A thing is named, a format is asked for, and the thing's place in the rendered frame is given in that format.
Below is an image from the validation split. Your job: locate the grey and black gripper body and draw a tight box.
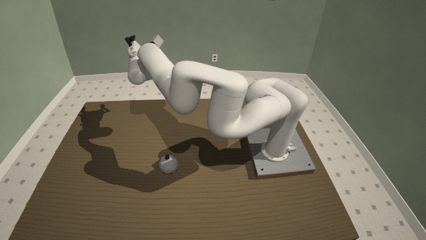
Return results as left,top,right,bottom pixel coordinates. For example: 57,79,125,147
127,41,141,58

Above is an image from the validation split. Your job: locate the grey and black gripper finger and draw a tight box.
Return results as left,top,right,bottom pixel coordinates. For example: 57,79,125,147
125,35,135,47

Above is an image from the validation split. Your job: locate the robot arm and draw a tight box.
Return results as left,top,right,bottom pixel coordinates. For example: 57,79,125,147
127,34,308,162

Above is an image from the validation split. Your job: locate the silver dome bell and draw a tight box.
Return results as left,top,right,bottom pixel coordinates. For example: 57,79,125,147
158,154,179,174

